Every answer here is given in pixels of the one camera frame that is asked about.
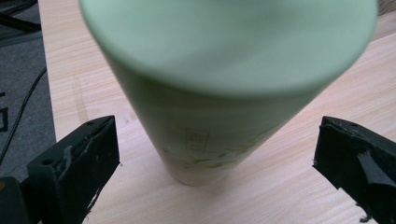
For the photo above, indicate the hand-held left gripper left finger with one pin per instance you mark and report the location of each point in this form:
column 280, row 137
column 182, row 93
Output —
column 77, row 161

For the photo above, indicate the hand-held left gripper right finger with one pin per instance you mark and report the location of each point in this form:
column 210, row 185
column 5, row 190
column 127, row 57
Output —
column 351, row 158

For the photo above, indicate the green cylindrical canister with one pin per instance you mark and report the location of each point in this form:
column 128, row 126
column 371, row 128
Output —
column 224, row 77

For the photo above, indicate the black metal stand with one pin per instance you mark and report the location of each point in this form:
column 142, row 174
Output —
column 18, row 21

